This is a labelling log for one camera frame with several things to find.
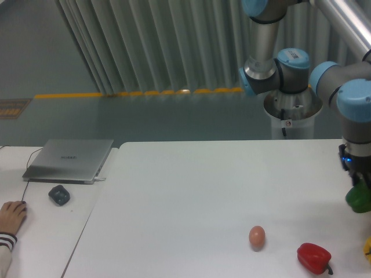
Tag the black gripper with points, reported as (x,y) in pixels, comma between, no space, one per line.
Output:
(358,167)

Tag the silver laptop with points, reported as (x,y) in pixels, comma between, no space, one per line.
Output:
(70,161)

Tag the striped sleeve forearm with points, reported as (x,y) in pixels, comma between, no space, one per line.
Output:
(8,241)

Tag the grey corrugated curtain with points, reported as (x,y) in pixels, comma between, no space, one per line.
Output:
(144,46)

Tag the yellow bell pepper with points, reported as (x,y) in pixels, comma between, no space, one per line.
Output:
(367,249)

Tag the small black device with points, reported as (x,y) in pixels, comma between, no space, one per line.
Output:
(59,195)

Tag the person's hand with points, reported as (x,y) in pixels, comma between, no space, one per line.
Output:
(10,220)

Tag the brown egg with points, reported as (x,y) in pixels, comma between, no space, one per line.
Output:
(257,237)

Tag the red bell pepper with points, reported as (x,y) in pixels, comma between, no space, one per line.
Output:
(314,258)

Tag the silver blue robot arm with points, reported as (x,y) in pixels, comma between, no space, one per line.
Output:
(346,90)

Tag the black computer mouse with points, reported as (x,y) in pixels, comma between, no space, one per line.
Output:
(23,211)

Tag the green bell pepper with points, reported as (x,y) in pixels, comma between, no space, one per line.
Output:
(358,197)

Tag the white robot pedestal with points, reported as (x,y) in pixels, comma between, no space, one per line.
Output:
(292,116)

